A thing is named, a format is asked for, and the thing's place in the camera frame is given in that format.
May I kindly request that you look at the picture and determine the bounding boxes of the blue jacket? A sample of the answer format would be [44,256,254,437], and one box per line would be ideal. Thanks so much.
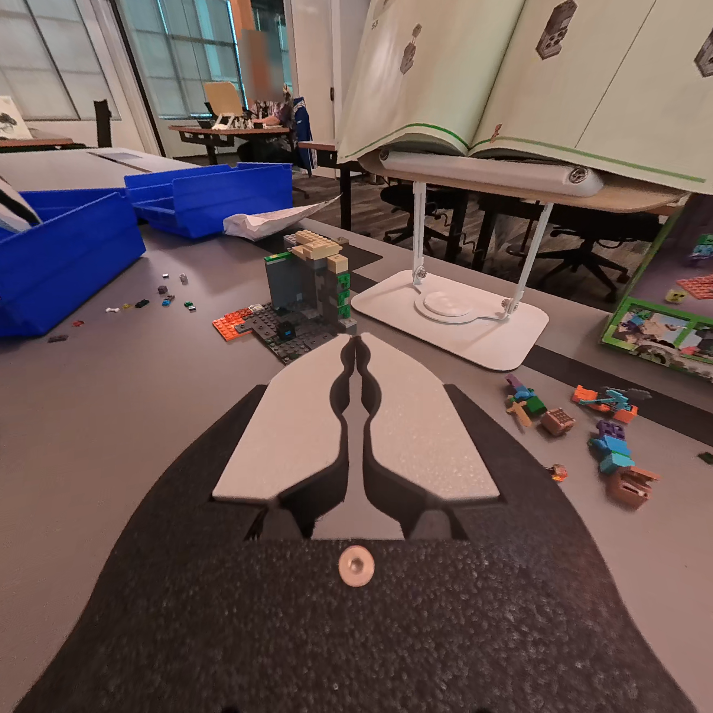
[290,97,316,175]

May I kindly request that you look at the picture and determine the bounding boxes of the toy instruction booklet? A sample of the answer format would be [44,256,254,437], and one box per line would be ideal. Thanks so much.
[337,0,713,196]

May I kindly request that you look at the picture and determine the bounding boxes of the brown toy chest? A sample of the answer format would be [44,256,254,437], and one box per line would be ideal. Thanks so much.
[606,467,662,511]

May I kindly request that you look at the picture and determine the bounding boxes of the tan chair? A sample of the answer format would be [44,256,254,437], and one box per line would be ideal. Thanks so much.
[203,82,246,130]

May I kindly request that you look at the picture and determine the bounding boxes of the grey toy brick building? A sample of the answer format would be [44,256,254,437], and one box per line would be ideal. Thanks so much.
[213,229,357,366]

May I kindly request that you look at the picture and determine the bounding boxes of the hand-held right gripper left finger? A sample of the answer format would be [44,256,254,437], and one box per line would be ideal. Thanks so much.
[212,334,357,539]

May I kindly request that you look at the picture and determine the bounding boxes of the purple turquoise toy figure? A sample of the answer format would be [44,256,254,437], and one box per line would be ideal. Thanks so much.
[587,420,636,475]

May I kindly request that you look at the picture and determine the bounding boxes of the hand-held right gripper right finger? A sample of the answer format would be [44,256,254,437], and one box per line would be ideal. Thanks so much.
[355,332,501,539]

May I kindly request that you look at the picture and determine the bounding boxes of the orange plate with turquoise tool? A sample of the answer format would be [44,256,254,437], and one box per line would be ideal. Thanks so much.
[572,384,652,425]

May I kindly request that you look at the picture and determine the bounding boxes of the blue plastic bin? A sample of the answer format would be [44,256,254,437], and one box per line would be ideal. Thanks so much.
[124,162,294,240]
[0,191,147,339]

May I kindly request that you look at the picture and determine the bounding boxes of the green toy brick set box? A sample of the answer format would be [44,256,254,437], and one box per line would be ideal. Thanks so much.
[600,206,713,383]

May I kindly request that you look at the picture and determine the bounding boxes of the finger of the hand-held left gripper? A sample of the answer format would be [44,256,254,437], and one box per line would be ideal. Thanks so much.
[0,195,30,235]
[0,176,43,227]

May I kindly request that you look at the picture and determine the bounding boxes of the brown toy crate brick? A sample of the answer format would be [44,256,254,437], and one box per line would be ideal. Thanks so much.
[540,408,577,437]

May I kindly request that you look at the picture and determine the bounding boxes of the toy figure with yellow sword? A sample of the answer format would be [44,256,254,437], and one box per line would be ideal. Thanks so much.
[504,374,549,433]

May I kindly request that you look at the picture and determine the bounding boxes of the wooden office table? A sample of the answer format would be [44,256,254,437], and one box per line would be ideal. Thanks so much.
[169,124,296,165]
[298,139,368,232]

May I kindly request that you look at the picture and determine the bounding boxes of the grey desk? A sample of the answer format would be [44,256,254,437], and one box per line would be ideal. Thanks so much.
[0,217,713,713]
[0,146,204,196]

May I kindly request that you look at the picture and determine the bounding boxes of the scattered small toy pieces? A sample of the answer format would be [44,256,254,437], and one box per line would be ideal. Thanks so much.
[47,271,198,343]

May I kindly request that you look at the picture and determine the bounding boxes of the white paper bag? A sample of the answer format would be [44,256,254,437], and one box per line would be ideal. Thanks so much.
[223,194,343,242]

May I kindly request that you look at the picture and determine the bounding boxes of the white book stand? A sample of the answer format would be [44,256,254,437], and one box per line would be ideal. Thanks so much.
[351,146,688,372]

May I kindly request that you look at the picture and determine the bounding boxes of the black office chair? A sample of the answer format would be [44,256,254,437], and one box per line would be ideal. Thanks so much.
[381,184,464,247]
[501,206,665,305]

